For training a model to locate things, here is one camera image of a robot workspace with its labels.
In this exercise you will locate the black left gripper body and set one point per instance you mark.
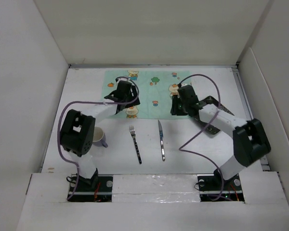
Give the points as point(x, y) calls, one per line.
point(127, 98)

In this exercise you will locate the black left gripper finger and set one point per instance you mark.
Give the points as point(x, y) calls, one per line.
point(135, 96)
point(121, 107)

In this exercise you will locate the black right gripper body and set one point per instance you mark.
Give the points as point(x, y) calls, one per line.
point(184, 103)

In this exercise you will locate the green cartoon print cloth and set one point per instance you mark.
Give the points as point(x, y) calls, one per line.
point(156, 91)

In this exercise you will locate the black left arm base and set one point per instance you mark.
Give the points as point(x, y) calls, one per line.
point(97, 189)

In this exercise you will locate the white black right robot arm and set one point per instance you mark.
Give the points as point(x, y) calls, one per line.
point(250, 142)

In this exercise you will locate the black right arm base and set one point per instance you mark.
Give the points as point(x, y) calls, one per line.
point(211, 189)

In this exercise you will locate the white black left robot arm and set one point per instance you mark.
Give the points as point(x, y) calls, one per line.
point(78, 120)

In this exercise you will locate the dark floral rectangular plate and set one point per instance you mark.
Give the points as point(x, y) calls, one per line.
point(214, 119)

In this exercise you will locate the purple ceramic mug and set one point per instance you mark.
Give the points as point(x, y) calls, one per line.
point(99, 138)

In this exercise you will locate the steel fork patterned handle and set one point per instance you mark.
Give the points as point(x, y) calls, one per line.
point(133, 135)

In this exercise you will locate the steel knife patterned handle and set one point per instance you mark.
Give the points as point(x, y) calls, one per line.
point(161, 140)

